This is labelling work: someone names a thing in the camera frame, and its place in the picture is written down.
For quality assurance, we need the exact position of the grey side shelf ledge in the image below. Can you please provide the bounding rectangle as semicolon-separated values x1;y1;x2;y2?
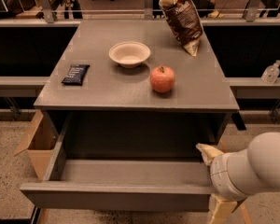
0;77;49;97

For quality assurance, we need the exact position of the grey top drawer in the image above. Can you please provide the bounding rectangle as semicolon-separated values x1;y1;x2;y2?
21;111;228;212

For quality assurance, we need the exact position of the grey drawer cabinet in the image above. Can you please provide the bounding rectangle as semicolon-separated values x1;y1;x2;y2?
33;18;241;161

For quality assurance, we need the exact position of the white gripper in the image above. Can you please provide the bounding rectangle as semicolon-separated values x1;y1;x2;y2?
196;143;249;224

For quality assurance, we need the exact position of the dark blue snack packet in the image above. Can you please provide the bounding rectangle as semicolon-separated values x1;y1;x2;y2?
62;64;90;86

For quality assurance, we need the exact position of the metal railing with posts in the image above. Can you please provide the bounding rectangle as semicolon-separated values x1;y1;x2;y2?
0;0;280;28

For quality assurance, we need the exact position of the white paper bowl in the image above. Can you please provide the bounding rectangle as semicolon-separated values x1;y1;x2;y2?
109;41;151;68

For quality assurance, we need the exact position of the open cardboard box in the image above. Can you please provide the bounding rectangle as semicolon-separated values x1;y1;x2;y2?
14;110;56;180

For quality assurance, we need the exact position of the brown chip bag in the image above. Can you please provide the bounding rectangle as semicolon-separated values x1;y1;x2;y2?
159;0;203;57

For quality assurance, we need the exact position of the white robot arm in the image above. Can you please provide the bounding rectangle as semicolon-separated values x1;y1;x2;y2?
196;132;280;224

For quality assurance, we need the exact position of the red apple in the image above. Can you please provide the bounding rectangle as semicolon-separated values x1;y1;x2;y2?
150;65;175;93

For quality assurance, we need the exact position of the clear sanitizer pump bottle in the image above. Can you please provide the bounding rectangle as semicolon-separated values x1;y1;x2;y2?
261;60;280;84

